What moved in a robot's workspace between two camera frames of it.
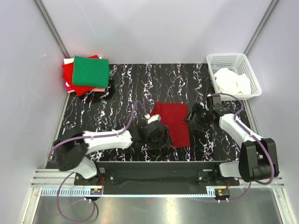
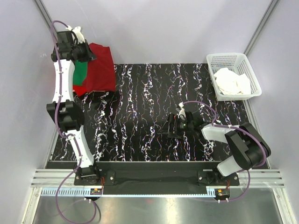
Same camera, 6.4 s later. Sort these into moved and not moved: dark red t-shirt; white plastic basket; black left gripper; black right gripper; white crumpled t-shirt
Moved: black left gripper; black right gripper; dark red t-shirt
Not moved: white plastic basket; white crumpled t-shirt
